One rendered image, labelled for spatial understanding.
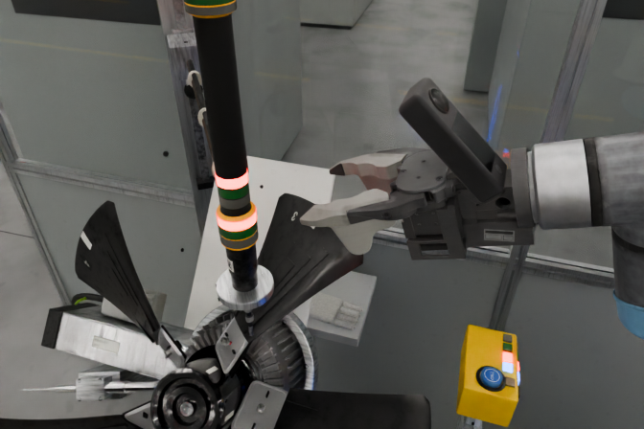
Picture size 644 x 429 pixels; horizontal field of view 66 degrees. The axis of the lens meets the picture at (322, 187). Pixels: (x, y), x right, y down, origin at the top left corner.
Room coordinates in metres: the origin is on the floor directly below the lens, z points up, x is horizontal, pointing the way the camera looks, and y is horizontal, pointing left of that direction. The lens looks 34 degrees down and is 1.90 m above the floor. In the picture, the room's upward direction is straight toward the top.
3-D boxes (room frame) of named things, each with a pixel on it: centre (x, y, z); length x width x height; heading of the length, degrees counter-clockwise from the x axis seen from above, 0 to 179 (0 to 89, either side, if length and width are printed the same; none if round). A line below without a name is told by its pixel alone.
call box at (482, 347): (0.61, -0.34, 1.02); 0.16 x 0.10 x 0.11; 163
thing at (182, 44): (1.03, 0.29, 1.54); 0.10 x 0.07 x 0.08; 18
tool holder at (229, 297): (0.44, 0.10, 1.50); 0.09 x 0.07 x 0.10; 18
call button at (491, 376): (0.57, -0.32, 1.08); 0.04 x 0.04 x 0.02
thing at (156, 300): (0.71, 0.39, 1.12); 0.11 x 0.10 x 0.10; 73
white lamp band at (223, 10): (0.43, 0.09, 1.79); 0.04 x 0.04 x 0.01
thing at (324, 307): (0.92, -0.03, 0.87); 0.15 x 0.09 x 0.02; 68
